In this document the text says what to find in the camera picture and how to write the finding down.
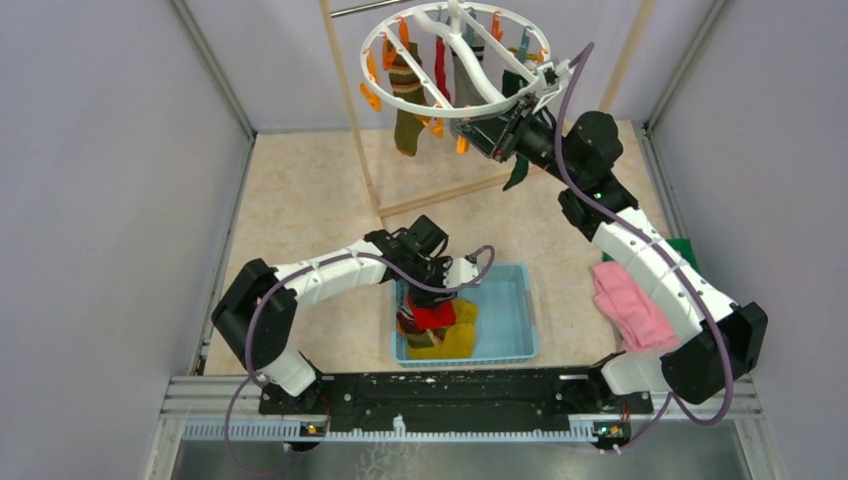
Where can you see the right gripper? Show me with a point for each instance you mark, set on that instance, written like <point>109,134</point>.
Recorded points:
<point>487,135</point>

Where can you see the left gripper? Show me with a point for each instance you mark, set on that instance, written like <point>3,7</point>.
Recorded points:
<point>423,298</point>

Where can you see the yellow sock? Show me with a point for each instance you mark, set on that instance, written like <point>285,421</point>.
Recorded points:
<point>453,342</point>

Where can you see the light blue plastic basket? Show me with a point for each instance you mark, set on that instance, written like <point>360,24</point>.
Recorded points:
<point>506,331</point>

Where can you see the white round sock hanger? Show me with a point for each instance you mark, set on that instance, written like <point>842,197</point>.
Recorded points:
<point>512,39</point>

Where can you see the brown grey sock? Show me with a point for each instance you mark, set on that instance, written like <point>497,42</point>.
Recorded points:
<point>466,93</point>

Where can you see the olive striped sock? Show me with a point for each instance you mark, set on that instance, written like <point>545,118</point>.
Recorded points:
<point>414,331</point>

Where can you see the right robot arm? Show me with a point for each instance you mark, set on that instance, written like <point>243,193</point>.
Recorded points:
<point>719,338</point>

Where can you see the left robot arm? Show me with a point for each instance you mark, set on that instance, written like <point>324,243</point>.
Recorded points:
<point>256,314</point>

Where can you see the dark green sock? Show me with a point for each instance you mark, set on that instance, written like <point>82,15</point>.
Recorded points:
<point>512,83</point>

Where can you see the red striped sock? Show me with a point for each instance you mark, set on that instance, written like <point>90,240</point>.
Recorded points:
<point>440,69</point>

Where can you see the orange clothes peg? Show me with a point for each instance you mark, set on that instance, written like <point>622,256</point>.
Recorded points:
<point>372,99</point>

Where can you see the pink cloth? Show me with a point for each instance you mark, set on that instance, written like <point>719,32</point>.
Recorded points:
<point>640,322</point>

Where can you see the wooden clothes rack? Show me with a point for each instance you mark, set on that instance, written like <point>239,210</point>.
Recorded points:
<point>615,27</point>

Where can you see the green cloth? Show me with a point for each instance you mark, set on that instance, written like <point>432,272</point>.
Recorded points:
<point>686,252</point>

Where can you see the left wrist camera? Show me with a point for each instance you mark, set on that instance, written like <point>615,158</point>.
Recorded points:
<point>462,274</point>

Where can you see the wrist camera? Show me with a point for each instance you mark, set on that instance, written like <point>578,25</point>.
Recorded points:
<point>462,274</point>
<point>553,77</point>

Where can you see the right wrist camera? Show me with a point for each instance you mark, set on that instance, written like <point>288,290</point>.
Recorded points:
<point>553,77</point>

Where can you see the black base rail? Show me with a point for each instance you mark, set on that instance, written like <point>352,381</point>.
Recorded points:
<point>456,401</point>

